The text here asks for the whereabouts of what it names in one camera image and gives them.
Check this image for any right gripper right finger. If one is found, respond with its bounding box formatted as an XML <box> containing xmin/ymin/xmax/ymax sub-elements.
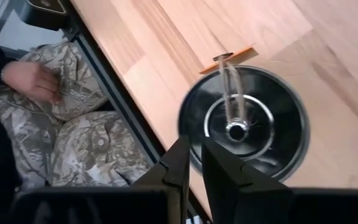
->
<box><xmin>201</xmin><ymin>138</ymin><xmax>293</xmax><ymax>224</ymax></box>

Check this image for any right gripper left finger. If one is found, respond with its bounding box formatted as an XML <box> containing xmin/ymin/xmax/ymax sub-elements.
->
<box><xmin>131</xmin><ymin>135</ymin><xmax>191</xmax><ymax>224</ymax></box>

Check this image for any silver candle jar orange tag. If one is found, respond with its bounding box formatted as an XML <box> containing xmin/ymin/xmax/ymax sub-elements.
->
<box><xmin>177</xmin><ymin>45</ymin><xmax>311</xmax><ymax>183</ymax></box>

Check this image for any person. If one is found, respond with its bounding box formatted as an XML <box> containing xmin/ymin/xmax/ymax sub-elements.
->
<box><xmin>0</xmin><ymin>35</ymin><xmax>155</xmax><ymax>224</ymax></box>

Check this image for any person's hand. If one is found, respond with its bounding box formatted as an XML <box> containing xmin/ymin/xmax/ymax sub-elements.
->
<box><xmin>1</xmin><ymin>60</ymin><xmax>62</xmax><ymax>104</ymax></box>

